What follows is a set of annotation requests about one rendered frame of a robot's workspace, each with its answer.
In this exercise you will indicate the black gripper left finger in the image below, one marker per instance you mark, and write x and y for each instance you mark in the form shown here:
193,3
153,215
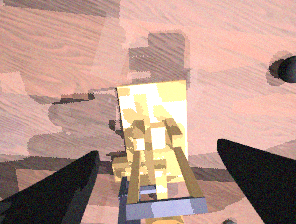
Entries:
60,198

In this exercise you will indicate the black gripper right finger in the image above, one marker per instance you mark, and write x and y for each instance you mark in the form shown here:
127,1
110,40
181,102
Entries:
267,180

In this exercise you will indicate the dark grey ball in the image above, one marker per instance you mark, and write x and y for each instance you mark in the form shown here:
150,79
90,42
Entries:
287,70

